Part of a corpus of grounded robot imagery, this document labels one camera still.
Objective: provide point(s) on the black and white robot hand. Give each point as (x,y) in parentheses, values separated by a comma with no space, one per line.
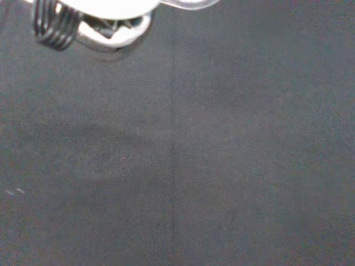
(111,8)

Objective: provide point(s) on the black bench cloth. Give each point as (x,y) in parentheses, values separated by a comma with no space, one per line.
(194,152)

